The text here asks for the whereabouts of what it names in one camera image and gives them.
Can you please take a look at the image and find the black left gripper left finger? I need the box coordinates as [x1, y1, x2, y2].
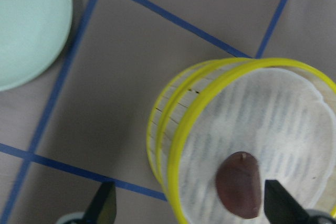
[83, 182, 117, 223]

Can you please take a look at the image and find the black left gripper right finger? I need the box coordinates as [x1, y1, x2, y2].
[264, 180, 309, 224]

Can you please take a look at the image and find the brown steamed bun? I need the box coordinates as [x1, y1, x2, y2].
[215, 152, 261, 219]

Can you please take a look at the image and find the yellow bamboo steamer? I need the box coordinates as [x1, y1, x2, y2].
[161, 58, 335, 223]
[146, 58, 251, 194]

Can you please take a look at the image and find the light green plate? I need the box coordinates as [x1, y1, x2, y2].
[1, 0, 73, 91]

